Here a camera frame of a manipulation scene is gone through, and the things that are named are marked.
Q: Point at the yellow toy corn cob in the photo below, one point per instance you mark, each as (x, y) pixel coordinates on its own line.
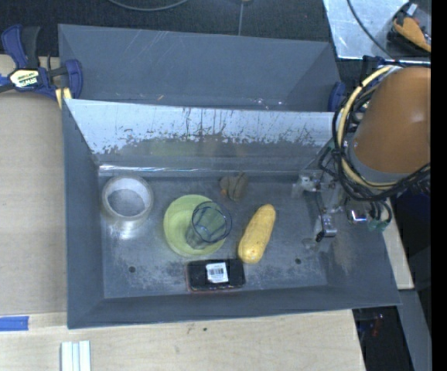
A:
(256, 234)

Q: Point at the black box with barcode label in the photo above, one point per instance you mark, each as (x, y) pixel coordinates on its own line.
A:
(198, 278)

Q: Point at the clear glass cup blue rim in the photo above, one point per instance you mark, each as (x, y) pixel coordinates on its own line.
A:
(208, 224)

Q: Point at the grey metal bin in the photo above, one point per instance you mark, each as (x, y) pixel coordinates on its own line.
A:
(192, 72)

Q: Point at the pale wood flat board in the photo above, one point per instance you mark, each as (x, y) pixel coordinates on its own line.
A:
(26, 207)

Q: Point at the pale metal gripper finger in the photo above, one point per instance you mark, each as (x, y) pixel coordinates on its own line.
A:
(327, 228)
(305, 183)

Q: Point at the brown toy animal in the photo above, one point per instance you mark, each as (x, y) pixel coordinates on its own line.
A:
(235, 186)

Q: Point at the clear tape roll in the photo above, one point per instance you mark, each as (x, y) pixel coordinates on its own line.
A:
(109, 211)

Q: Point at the green plate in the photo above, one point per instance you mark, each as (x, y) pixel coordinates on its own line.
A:
(175, 226)

